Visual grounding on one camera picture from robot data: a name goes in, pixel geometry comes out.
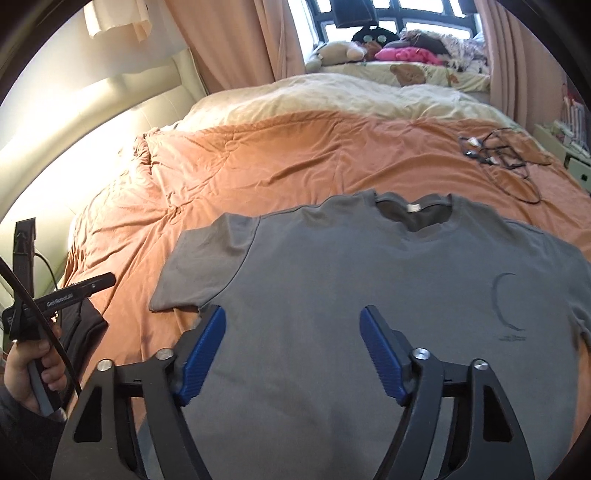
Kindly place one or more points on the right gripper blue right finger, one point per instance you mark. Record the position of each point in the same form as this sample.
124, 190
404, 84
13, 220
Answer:
389, 352

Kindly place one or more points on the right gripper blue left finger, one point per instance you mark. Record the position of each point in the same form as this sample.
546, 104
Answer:
194, 354

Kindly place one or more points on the grey t-shirt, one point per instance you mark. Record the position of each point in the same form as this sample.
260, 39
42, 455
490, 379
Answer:
292, 392

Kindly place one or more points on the left dark sleeve forearm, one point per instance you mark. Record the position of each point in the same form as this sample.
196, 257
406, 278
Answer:
28, 441

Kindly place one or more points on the left hand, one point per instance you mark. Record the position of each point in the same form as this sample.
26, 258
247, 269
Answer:
17, 379

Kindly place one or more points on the orange bed blanket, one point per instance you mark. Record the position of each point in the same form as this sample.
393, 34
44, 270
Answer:
184, 180

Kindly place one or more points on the cream padded headboard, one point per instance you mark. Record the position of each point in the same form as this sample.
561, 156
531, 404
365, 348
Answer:
107, 113

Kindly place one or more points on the cream duvet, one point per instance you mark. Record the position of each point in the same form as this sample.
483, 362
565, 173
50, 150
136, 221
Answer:
336, 92

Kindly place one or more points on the white bedside drawer unit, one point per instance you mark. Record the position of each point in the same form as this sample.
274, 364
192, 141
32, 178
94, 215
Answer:
575, 160

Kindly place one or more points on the left pink curtain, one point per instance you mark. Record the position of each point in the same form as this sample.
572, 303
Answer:
239, 43

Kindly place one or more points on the pink curtain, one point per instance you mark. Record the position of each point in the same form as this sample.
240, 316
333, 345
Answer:
239, 43
527, 83

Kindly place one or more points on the pink garment on sill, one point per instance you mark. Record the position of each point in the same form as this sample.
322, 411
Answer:
408, 54

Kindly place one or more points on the right pink curtain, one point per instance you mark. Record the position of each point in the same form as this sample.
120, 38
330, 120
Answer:
527, 83

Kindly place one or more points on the white plush toy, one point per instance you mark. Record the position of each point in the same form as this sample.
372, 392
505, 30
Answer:
334, 53

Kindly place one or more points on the black plush toy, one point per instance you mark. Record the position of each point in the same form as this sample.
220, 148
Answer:
376, 34

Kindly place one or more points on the black hanging garment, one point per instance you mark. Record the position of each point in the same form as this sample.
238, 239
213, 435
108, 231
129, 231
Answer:
354, 13

